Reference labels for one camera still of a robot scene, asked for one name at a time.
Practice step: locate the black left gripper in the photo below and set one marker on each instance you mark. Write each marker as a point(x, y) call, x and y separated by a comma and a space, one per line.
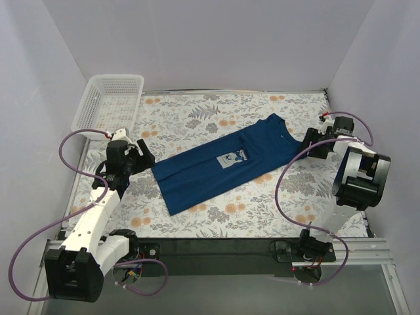
point(138, 159)

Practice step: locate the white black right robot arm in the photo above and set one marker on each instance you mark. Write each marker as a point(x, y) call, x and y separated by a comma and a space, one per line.
point(358, 184)

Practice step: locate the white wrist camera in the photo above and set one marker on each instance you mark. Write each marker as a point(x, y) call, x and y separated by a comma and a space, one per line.
point(327, 122)
point(121, 136)

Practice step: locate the aluminium frame rail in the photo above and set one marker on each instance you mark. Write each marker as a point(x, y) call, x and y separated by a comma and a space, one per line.
point(362, 251)

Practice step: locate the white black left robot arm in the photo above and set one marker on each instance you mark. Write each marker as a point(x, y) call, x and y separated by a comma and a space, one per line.
point(77, 269)

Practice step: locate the blue printed t-shirt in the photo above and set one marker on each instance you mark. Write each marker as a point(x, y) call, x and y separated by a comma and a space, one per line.
point(204, 172)

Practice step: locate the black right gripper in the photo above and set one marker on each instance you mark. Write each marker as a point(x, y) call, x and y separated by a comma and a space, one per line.
point(315, 143)

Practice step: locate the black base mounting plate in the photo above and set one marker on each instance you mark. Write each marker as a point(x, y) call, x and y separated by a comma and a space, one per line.
point(229, 256)

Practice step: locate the white plastic basket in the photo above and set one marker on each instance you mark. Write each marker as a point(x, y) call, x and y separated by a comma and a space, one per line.
point(109, 102)

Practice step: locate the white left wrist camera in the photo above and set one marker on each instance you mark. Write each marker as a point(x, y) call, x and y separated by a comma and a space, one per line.
point(121, 136)

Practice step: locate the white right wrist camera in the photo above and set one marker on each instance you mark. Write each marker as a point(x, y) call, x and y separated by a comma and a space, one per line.
point(327, 122)

